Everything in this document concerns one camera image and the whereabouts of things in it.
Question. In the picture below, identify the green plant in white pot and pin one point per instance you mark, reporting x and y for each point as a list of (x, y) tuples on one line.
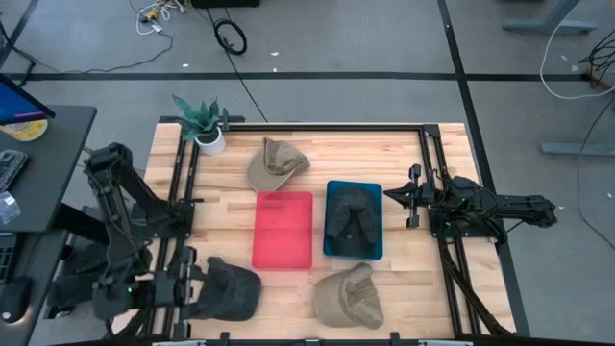
[(209, 139)]

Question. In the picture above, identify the black floor box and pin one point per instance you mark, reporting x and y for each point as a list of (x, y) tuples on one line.
[(226, 3)]

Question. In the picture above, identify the grey towel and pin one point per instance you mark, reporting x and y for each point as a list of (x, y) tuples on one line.
[(353, 240)]

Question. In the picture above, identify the silver metal bracket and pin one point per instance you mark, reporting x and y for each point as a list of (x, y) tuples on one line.
[(444, 343), (178, 343)]

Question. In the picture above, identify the blue plastic tray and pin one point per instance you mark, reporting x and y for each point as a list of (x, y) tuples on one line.
[(329, 216)]

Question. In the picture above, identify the grey table foot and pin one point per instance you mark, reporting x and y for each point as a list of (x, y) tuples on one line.
[(576, 147), (548, 23)]

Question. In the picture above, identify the clear plastic package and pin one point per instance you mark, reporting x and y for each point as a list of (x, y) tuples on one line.
[(7, 207)]

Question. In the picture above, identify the black aluminium table frame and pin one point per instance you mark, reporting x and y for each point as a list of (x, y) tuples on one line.
[(312, 127)]

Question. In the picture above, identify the black computer mouse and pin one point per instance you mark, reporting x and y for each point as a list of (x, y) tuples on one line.
[(14, 298)]

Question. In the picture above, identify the black chair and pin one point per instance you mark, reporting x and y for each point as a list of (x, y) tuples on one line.
[(72, 288)]

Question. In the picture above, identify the beige cap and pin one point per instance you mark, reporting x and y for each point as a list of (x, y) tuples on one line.
[(276, 165), (348, 298)]

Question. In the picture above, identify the black keyboard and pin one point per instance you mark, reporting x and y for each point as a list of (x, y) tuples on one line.
[(6, 257)]

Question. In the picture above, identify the black desk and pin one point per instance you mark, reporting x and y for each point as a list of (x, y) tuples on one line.
[(53, 168)]

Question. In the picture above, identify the monitor with blue screen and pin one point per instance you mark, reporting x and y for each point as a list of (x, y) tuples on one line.
[(19, 103)]

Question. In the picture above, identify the grey keyboard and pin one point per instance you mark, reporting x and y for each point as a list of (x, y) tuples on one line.
[(9, 168)]

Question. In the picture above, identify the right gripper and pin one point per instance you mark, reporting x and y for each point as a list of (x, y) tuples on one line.
[(423, 194)]

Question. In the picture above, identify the yellow wipes canister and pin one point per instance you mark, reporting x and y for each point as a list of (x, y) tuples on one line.
[(26, 130)]

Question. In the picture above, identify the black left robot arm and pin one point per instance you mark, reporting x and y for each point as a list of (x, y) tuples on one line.
[(115, 216)]

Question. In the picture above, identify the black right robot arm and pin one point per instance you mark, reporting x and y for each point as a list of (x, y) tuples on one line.
[(509, 206)]

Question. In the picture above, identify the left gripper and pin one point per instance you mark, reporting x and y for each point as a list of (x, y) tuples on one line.
[(165, 290)]

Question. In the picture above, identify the dark grey cap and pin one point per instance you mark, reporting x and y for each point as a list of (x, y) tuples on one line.
[(230, 290), (355, 202)]

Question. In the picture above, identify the red plastic tray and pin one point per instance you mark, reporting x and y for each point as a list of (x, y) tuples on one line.
[(282, 230)]

